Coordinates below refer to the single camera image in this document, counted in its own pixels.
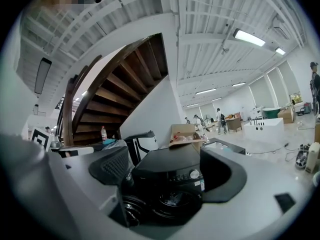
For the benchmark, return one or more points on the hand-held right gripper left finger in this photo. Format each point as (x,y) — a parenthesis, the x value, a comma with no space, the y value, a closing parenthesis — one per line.
(75,174)

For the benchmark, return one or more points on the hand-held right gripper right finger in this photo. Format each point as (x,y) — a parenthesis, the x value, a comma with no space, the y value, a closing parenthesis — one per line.
(250,204)

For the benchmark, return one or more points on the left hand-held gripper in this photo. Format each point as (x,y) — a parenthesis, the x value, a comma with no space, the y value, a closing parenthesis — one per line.
(41,139)

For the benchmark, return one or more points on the black washing machine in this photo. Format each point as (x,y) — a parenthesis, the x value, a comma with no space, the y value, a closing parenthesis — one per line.
(165,164)

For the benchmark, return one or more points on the water bottle red label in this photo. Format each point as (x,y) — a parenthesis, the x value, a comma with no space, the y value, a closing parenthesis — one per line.
(103,134)

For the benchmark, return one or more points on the blue cloth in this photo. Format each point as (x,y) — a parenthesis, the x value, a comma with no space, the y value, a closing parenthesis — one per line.
(110,141)

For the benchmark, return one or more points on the plastic-wrapped black appliance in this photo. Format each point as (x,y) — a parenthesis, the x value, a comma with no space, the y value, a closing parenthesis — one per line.
(117,144)

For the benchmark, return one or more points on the black sink table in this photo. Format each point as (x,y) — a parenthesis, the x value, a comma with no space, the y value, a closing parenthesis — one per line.
(225,146)

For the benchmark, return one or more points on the wooden staircase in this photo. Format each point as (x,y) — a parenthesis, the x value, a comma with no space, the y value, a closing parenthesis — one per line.
(117,91)

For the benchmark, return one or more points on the black and white appliance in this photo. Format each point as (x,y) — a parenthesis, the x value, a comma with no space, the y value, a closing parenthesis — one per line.
(147,140)

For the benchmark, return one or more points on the white bathtub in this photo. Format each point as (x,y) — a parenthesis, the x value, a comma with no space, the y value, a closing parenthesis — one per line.
(265,127)

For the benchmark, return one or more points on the unlit ceiling light panel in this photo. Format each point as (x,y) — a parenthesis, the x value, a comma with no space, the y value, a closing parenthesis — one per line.
(43,75)

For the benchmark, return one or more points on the brown wooden desk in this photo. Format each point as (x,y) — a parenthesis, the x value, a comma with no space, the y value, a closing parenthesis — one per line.
(233,124)

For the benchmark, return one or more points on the green bathtub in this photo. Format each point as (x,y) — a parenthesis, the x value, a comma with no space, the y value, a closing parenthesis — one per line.
(271,112)

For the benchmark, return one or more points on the clear plastic bag red items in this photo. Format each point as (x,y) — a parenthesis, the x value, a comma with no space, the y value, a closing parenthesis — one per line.
(183,137)

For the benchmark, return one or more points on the black standing fan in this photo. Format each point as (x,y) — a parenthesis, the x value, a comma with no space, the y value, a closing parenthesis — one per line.
(207,119)

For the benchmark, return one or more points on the closed cardboard box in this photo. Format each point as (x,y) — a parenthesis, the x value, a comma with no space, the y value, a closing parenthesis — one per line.
(286,115)

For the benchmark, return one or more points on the open cardboard box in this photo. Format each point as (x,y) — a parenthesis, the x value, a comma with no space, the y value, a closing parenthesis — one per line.
(185,130)

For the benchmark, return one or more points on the red vacuum cleaner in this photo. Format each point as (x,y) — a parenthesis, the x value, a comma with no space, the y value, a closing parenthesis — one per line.
(305,107)

